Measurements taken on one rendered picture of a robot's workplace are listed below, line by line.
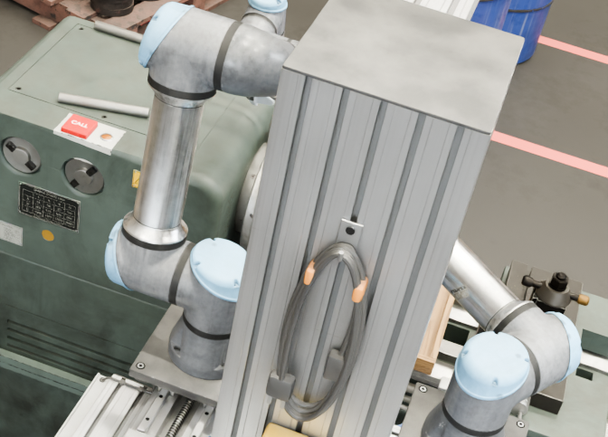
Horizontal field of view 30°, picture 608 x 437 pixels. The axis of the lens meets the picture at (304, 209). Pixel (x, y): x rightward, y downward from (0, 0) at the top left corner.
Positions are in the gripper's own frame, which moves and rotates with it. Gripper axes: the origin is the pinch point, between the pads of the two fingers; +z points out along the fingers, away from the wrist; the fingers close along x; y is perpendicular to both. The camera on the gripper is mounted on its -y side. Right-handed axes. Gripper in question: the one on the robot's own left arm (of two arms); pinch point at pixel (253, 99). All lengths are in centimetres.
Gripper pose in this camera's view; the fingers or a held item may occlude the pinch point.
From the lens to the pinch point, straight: 254.2
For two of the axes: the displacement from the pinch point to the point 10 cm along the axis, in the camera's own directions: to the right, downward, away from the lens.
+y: 9.4, 3.1, -1.3
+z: -0.6, 5.4, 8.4
